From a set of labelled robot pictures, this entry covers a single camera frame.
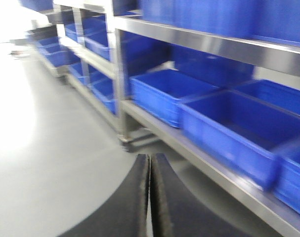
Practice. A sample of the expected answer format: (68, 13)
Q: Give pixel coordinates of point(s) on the blue bin shelf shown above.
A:
(241, 132)
(161, 93)

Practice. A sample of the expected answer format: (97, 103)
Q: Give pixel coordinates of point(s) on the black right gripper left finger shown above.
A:
(124, 213)

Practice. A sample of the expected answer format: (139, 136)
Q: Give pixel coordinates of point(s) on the background steel shelf rack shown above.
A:
(174, 65)

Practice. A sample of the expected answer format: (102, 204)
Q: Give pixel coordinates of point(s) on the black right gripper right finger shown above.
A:
(212, 212)

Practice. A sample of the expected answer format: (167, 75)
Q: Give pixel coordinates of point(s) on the blue bin nearest shelf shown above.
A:
(241, 132)

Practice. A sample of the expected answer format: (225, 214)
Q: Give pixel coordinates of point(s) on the blue bin middle shelf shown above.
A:
(161, 93)

